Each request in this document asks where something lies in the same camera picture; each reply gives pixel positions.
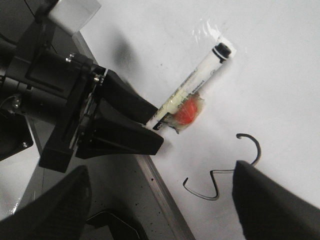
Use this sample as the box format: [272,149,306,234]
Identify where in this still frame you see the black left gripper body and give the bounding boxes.
[4,17,106,173]

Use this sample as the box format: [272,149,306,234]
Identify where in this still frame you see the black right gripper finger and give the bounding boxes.
[101,69,158,125]
[75,118,164,159]
[232,160,320,240]

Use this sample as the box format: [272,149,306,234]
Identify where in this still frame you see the red magnet taped to marker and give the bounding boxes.
[168,93,205,134]

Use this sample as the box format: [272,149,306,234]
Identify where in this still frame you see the white whiteboard marker pen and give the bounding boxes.
[146,41,236,131]

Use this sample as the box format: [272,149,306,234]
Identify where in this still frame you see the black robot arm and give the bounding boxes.
[0,0,320,240]

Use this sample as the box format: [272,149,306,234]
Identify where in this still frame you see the white whiteboard surface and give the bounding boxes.
[81,0,320,240]

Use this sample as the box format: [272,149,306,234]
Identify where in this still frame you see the aluminium whiteboard frame rail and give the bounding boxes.
[71,31,197,240]

